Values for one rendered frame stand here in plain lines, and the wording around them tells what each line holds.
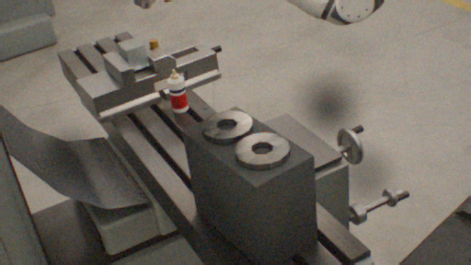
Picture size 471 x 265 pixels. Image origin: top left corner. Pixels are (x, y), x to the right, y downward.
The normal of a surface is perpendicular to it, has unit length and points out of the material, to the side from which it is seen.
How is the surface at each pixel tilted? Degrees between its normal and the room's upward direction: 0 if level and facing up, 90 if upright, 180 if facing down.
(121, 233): 90
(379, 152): 0
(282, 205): 90
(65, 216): 0
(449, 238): 0
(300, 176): 90
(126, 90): 90
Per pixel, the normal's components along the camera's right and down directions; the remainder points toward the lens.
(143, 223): 0.48, 0.44
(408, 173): -0.11, -0.83
